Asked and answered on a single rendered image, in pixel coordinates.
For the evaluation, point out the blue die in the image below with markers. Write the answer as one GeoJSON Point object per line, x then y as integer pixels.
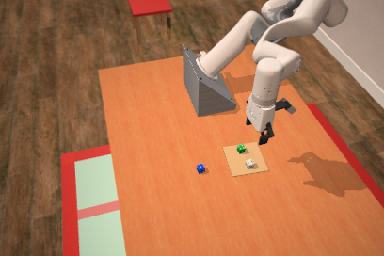
{"type": "Point", "coordinates": [200, 168]}

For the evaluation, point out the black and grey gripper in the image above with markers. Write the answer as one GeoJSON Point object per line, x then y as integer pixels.
{"type": "Point", "coordinates": [261, 118]}

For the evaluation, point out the white die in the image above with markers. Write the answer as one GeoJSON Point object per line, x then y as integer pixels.
{"type": "Point", "coordinates": [250, 163]}

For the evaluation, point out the tan mat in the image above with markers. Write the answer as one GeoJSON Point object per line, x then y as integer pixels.
{"type": "Point", "coordinates": [237, 162]}

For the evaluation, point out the green die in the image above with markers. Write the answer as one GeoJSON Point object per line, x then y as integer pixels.
{"type": "Point", "coordinates": [241, 148]}

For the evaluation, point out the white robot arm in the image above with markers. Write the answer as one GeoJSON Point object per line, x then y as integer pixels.
{"type": "Point", "coordinates": [274, 63]}

